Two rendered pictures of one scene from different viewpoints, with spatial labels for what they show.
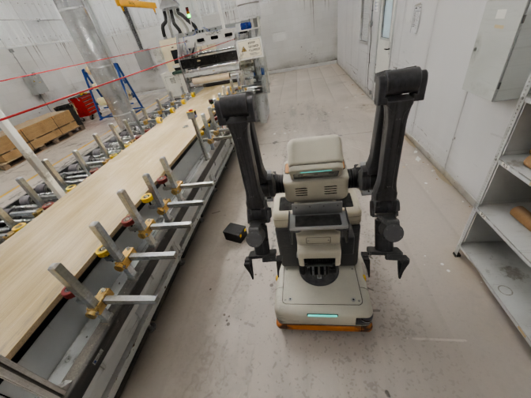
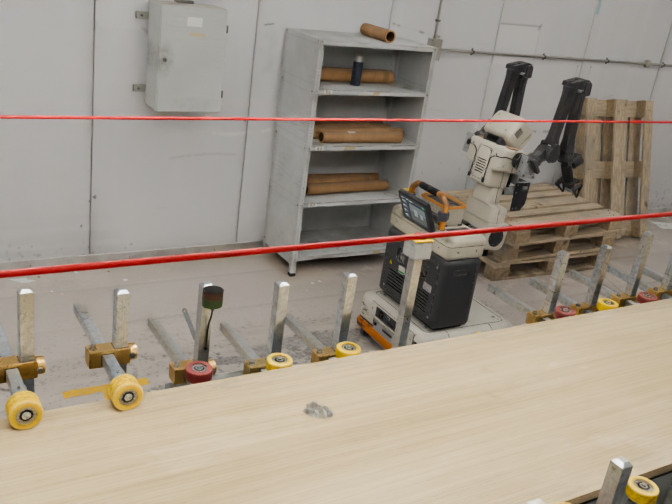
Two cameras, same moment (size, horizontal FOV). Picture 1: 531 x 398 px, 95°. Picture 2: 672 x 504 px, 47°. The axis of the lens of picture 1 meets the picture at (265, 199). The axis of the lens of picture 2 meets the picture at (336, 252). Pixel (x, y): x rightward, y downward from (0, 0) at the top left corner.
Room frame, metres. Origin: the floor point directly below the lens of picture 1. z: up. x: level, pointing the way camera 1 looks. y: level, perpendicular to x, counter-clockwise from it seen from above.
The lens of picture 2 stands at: (4.42, 2.05, 2.10)
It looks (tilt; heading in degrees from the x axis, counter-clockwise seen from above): 22 degrees down; 224
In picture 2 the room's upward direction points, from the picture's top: 8 degrees clockwise
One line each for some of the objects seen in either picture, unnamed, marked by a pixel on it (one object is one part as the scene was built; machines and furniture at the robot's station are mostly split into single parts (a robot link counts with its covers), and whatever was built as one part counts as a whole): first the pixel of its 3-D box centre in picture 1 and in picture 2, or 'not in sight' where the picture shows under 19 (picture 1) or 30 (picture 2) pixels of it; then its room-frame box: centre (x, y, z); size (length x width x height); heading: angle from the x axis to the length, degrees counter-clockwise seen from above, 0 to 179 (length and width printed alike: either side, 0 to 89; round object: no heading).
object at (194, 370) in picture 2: not in sight; (197, 383); (3.26, 0.45, 0.85); 0.08 x 0.08 x 0.11
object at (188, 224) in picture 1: (160, 226); (606, 292); (1.27, 0.70, 0.83); 0.43 x 0.03 x 0.04; 78
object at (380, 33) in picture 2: not in sight; (377, 32); (0.62, -1.53, 1.59); 0.30 x 0.08 x 0.08; 78
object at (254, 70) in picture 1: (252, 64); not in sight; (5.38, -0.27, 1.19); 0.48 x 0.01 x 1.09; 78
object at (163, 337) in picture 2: not in sight; (174, 353); (3.21, 0.25, 0.84); 0.43 x 0.03 x 0.04; 78
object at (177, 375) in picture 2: not in sight; (193, 370); (3.22, 0.37, 0.85); 0.14 x 0.06 x 0.05; 168
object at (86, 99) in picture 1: (85, 107); not in sight; (9.80, 5.72, 0.41); 0.76 x 0.48 x 0.81; 175
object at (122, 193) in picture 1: (139, 221); (633, 282); (1.24, 0.80, 0.91); 0.04 x 0.04 x 0.48; 78
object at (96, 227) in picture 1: (118, 255); (667, 281); (1.00, 0.85, 0.89); 0.04 x 0.04 x 0.48; 78
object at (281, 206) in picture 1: (316, 229); (435, 257); (1.20, -0.30, 0.59); 0.55 x 0.34 x 0.83; 77
